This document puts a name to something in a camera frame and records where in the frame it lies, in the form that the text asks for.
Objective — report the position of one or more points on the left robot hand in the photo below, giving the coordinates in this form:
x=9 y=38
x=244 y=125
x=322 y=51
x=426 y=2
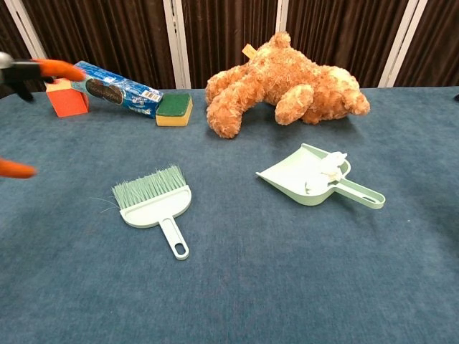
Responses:
x=25 y=71

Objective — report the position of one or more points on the brown pleated partition panel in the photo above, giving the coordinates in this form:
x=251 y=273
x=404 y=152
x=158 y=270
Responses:
x=107 y=36
x=437 y=36
x=229 y=28
x=10 y=28
x=340 y=28

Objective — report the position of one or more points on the blue cookie package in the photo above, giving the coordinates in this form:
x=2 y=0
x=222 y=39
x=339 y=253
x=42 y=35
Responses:
x=118 y=93

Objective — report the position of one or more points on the mint green hand broom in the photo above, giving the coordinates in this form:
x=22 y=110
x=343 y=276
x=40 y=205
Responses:
x=157 y=211

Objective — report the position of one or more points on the orange cube block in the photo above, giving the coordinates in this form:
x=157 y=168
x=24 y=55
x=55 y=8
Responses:
x=66 y=102

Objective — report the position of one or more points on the green and yellow sponge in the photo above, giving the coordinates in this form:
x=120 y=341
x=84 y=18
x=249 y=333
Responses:
x=174 y=107

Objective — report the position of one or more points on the mint green dustpan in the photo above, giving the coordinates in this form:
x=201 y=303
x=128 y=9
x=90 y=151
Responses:
x=294 y=175

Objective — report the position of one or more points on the blue table mat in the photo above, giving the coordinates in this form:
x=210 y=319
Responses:
x=143 y=304

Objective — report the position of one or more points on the brown teddy bear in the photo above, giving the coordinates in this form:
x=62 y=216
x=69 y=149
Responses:
x=287 y=79

